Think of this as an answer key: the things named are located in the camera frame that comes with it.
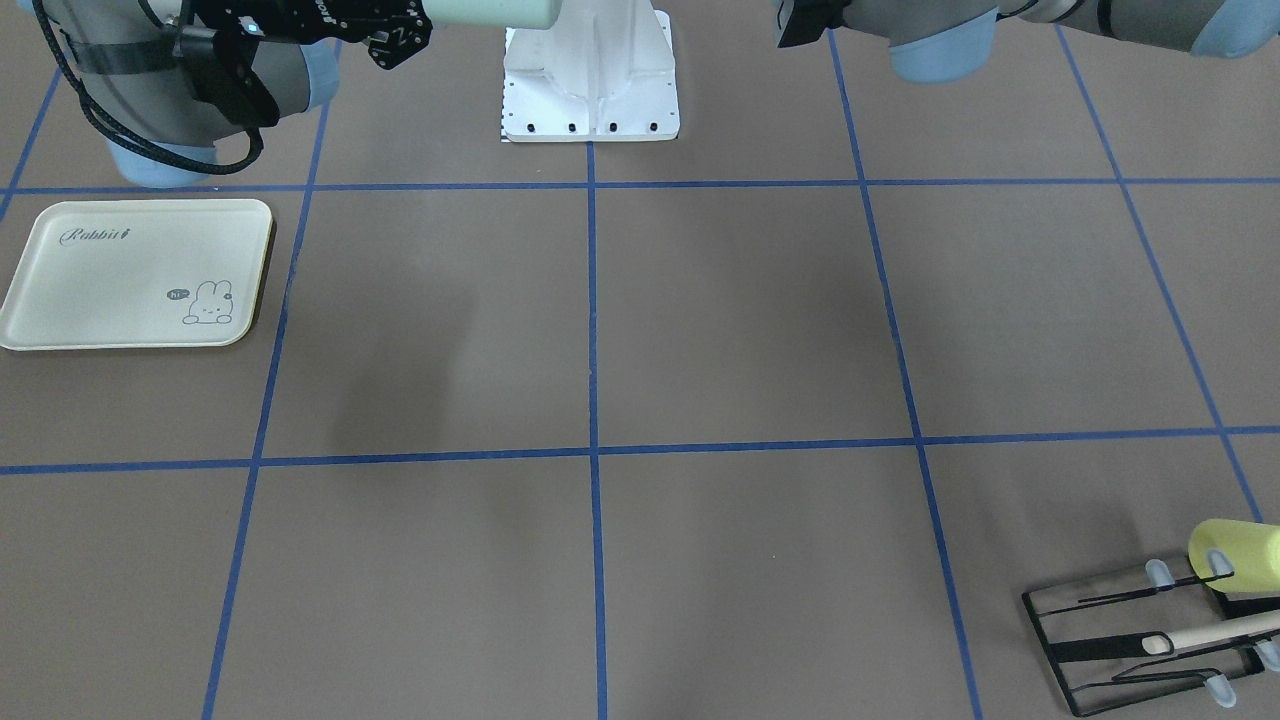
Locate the cream rabbit tray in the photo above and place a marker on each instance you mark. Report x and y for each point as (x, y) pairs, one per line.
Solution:
(176, 273)

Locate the black wire cup rack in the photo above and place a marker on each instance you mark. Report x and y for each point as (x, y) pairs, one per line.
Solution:
(1136, 634)

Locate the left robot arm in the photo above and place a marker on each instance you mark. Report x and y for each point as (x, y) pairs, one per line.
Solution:
(939, 42)

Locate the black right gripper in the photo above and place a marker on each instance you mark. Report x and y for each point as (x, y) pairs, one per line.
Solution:
(300, 14)

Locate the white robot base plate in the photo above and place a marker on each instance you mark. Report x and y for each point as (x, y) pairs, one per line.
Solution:
(604, 72)

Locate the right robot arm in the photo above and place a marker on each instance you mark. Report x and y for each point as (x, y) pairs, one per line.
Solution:
(182, 90)

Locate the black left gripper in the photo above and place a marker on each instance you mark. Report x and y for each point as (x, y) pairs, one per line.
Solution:
(806, 24)

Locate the pale green cup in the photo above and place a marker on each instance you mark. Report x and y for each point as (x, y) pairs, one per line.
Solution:
(519, 14)

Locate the yellow cup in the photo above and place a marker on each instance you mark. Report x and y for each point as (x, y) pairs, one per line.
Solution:
(1251, 548)

